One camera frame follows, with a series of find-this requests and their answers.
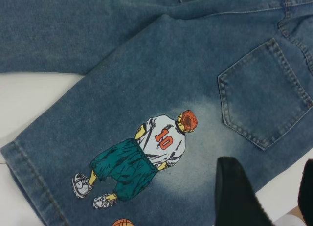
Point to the blue denim jeans with print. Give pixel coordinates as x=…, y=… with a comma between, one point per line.
x=146, y=76

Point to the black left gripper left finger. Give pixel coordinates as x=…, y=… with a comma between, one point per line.
x=234, y=199

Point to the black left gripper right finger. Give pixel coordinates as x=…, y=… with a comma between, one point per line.
x=307, y=199

